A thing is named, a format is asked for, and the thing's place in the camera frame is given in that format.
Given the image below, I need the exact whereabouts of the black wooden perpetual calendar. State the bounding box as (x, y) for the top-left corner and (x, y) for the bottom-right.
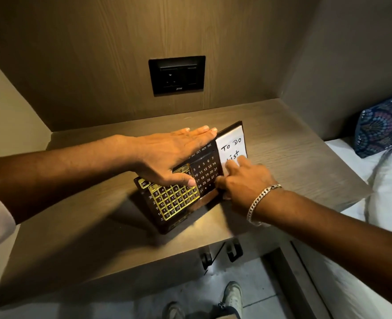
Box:
(133, 121), (248, 235)

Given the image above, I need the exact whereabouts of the person's left hand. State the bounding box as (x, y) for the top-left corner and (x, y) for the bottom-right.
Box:
(130, 125), (218, 187)

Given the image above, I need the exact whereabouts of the gold date slider frame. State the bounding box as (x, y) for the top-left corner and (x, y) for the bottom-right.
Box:
(148, 164), (201, 222)

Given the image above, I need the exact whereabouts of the white handwritten note card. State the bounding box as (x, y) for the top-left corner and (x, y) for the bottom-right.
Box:
(215, 125), (248, 170)

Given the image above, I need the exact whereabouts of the person's right hand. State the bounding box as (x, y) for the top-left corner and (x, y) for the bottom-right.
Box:
(215, 155), (283, 219)

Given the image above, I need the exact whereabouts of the white bed sheet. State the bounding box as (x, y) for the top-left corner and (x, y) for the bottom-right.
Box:
(325, 138), (392, 319)

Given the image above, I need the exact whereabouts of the dark bed frame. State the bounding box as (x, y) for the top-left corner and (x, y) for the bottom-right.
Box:
(264, 242), (331, 319)

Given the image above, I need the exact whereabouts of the person's grey shoe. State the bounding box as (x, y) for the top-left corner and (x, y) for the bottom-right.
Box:
(220, 281), (243, 317)
(161, 301), (186, 319)

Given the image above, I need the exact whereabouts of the person's grey left shoe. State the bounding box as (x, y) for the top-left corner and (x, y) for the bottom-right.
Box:
(161, 301), (186, 319)

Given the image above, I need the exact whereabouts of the silver chain bracelet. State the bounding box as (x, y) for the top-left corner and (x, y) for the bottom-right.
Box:
(247, 184), (282, 227)

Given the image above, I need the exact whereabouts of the blue patterned pillow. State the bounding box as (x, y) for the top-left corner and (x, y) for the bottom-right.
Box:
(353, 92), (392, 159)

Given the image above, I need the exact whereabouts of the black wall socket plate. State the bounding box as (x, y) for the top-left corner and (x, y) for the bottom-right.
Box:
(148, 56), (206, 97)

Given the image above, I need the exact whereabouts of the black suitcase wheel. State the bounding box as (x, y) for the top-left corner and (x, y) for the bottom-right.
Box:
(225, 238), (244, 263)
(199, 252), (214, 270)

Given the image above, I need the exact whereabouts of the person's right forearm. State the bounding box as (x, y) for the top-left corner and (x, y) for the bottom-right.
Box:
(252, 189), (392, 306)

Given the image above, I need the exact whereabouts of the person's left forearm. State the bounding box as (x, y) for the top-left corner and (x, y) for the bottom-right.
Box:
(0, 134), (137, 225)

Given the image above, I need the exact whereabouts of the person's grey right shoe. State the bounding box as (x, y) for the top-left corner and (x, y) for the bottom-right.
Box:
(220, 281), (243, 317)

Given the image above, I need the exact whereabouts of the person's dark trouser leg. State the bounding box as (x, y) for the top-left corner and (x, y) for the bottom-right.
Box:
(211, 305), (242, 319)

